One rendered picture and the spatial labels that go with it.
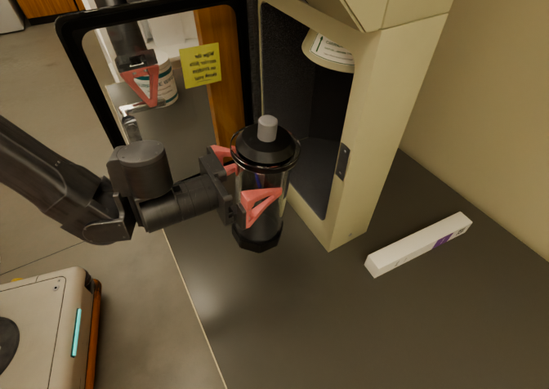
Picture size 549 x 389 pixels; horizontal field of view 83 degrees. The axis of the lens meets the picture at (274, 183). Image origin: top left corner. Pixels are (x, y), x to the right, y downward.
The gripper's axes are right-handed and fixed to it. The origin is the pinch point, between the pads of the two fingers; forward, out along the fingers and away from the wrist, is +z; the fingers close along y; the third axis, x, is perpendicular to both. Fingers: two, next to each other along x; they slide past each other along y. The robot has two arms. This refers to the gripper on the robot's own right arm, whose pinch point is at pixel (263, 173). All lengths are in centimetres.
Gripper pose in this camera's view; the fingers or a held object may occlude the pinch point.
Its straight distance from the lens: 51.8
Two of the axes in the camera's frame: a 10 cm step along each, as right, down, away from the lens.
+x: -0.8, 7.0, 7.1
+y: -4.9, -6.4, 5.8
